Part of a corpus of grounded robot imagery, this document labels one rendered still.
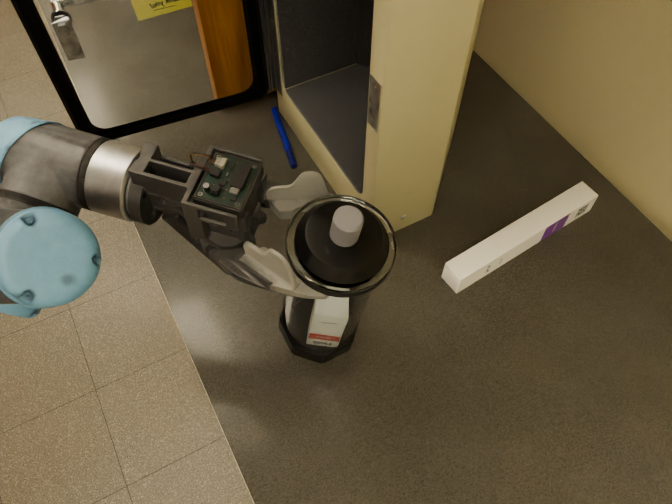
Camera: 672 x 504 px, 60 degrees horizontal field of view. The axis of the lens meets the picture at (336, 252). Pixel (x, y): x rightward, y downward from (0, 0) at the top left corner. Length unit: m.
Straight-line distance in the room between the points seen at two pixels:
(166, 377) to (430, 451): 1.22
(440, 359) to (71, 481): 1.27
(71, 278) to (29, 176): 0.18
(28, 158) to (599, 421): 0.71
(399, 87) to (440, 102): 0.08
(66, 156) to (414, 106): 0.38
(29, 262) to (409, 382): 0.49
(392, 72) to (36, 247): 0.39
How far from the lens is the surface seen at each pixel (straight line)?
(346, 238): 0.53
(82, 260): 0.48
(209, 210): 0.53
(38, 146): 0.64
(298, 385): 0.77
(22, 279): 0.47
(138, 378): 1.88
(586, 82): 1.06
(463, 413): 0.78
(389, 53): 0.63
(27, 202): 0.62
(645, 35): 0.97
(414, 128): 0.73
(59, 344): 2.02
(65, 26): 0.86
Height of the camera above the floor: 1.66
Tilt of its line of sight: 56 degrees down
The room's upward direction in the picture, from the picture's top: straight up
